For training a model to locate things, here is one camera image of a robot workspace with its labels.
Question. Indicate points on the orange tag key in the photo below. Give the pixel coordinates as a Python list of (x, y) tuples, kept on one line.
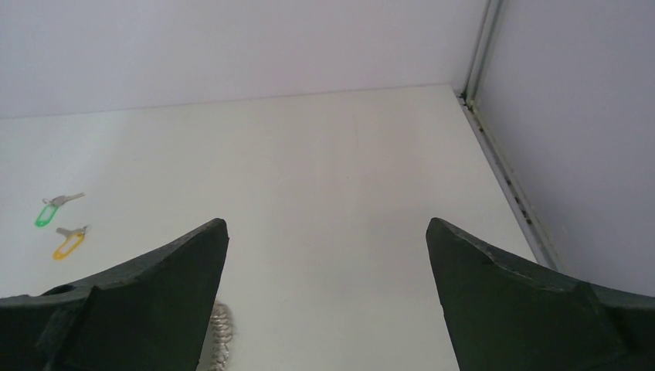
[(73, 239)]

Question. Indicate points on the green tag key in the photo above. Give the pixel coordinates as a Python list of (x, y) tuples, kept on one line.
[(51, 206)]

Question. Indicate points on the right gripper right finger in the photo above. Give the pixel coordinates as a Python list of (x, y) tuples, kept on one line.
[(504, 312)]

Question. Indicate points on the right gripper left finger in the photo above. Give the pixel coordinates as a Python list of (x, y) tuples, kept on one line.
[(148, 313)]

